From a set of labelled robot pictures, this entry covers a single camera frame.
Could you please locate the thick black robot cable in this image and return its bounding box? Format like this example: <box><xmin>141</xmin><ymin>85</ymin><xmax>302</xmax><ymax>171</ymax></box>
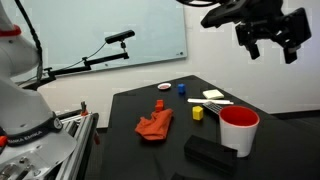
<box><xmin>13</xmin><ymin>0</ymin><xmax>221</xmax><ymax>86</ymax></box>

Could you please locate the aluminium frame rail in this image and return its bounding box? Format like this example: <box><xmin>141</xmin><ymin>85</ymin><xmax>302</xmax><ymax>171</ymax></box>
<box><xmin>54</xmin><ymin>111</ymin><xmax>100</xmax><ymax>180</ymax></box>

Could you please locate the orange cloth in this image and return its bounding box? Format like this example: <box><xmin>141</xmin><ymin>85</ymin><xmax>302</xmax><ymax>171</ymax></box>
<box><xmin>134</xmin><ymin>108</ymin><xmax>174</xmax><ymax>142</ymax></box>

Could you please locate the white stick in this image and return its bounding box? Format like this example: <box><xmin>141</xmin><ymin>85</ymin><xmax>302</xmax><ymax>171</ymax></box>
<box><xmin>186</xmin><ymin>97</ymin><xmax>235</xmax><ymax>106</ymax></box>

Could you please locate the orange cube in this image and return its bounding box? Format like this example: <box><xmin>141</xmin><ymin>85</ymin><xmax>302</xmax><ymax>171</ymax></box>
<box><xmin>154</xmin><ymin>99</ymin><xmax>165</xmax><ymax>112</ymax></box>

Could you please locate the thin black camera cable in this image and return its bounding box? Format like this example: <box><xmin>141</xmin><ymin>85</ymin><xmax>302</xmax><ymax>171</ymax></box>
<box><xmin>21</xmin><ymin>41</ymin><xmax>108</xmax><ymax>84</ymax></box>

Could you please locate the white sticky note pad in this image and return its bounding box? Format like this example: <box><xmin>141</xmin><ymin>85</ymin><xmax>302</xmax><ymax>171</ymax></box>
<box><xmin>202</xmin><ymin>88</ymin><xmax>225</xmax><ymax>100</ymax></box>

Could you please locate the red and black frame clamp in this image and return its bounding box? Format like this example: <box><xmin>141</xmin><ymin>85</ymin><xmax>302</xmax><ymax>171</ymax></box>
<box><xmin>79</xmin><ymin>100</ymin><xmax>89</xmax><ymax>117</ymax></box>

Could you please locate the white cup with red inside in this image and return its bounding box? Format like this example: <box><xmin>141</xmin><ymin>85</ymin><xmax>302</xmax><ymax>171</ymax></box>
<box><xmin>218</xmin><ymin>105</ymin><xmax>261</xmax><ymax>158</ymax></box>

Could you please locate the glass whiteboard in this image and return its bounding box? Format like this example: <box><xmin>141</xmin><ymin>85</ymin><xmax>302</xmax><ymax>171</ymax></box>
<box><xmin>0</xmin><ymin>0</ymin><xmax>188</xmax><ymax>83</ymax></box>

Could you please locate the black rectangular box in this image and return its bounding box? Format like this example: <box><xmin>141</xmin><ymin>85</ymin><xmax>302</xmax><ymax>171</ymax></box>
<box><xmin>183</xmin><ymin>134</ymin><xmax>238</xmax><ymax>177</ymax></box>

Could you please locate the yellow cube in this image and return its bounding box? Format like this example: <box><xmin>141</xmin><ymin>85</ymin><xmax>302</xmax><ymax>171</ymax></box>
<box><xmin>191</xmin><ymin>105</ymin><xmax>204</xmax><ymax>121</ymax></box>

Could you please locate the small red and white dish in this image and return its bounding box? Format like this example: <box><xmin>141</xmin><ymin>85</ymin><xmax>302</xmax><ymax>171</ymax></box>
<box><xmin>157</xmin><ymin>82</ymin><xmax>172</xmax><ymax>91</ymax></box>

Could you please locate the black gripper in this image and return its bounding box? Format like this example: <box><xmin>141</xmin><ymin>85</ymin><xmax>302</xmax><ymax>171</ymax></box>
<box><xmin>234</xmin><ymin>0</ymin><xmax>313</xmax><ymax>65</ymax></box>

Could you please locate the black camera on boom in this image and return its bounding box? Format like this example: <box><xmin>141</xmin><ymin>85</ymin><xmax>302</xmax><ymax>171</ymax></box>
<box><xmin>104</xmin><ymin>29</ymin><xmax>136</xmax><ymax>45</ymax></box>

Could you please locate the blue cube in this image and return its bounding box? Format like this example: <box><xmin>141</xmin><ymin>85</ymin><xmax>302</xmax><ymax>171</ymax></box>
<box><xmin>176</xmin><ymin>83</ymin><xmax>186</xmax><ymax>95</ymax></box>

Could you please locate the remote control with buttons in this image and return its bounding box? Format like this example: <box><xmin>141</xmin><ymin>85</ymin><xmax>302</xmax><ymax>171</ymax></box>
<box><xmin>202</xmin><ymin>101</ymin><xmax>225</xmax><ymax>116</ymax></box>

